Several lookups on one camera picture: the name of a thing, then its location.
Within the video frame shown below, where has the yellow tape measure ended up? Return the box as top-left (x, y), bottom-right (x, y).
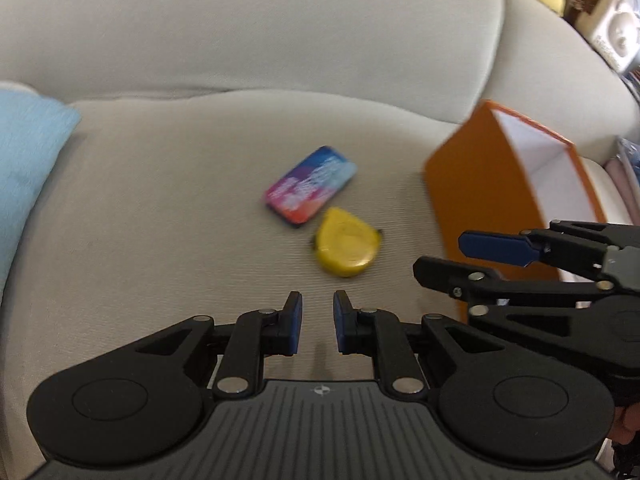
top-left (312, 207), bottom-right (383, 278)

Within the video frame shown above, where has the colourful floss tin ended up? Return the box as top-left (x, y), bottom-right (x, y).
top-left (264, 145), bottom-right (357, 226)

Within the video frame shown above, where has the orange cardboard box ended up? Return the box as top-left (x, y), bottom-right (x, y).
top-left (422, 98), bottom-right (609, 326)

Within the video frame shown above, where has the pink folded blanket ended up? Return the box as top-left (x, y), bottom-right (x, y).
top-left (604, 156), bottom-right (639, 226)

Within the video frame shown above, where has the beige sofa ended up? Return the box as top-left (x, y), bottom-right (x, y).
top-left (1, 0), bottom-right (639, 479)

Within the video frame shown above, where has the beige bear case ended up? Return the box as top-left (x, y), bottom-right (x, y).
top-left (564, 0), bottom-right (639, 75)

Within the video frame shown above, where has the light blue cushion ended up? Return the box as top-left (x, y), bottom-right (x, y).
top-left (0, 81), bottom-right (81, 288)

